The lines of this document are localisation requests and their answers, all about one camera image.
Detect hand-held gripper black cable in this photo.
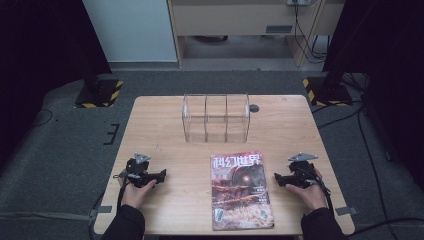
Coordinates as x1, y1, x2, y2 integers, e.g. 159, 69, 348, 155
296, 166, 335, 214
87, 173, 132, 236

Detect black curtain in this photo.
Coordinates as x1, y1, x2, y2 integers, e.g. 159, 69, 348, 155
0, 0, 113, 169
321, 0, 424, 193

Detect grey tape piece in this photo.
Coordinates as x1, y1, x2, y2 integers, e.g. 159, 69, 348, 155
89, 205, 114, 215
334, 206, 358, 217

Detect person's left hand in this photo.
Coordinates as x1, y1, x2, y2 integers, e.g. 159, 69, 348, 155
117, 177, 158, 211

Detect hazard-striped black stand base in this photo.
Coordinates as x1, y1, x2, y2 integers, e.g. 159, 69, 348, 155
74, 78, 125, 109
302, 75, 354, 108

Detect white panel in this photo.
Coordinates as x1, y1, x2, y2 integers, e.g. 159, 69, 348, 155
82, 0, 178, 63

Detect clear acrylic divided rack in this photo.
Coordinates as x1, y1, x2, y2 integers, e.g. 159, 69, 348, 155
181, 92, 251, 144

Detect person's right hand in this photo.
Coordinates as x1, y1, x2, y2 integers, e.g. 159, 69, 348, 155
285, 168, 330, 216

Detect thin black floor cable loop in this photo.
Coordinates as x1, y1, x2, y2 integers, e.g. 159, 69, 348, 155
32, 108, 54, 128

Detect red illustrated magazine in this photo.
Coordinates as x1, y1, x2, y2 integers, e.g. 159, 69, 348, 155
209, 150, 275, 232

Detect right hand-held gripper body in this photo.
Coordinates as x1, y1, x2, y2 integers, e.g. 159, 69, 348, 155
287, 152, 319, 188

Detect light wooden desk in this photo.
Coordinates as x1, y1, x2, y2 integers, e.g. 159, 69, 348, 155
166, 0, 346, 70

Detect left hand-held gripper black cable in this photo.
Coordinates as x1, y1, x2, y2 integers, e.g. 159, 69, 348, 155
87, 173, 132, 236

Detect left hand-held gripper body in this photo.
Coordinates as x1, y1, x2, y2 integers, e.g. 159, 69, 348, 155
116, 152, 158, 188

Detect black hanging cables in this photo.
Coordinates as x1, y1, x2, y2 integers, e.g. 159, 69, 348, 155
292, 0, 330, 65

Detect right hand-held gripper black cable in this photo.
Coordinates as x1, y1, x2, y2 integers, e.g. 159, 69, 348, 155
296, 166, 335, 214

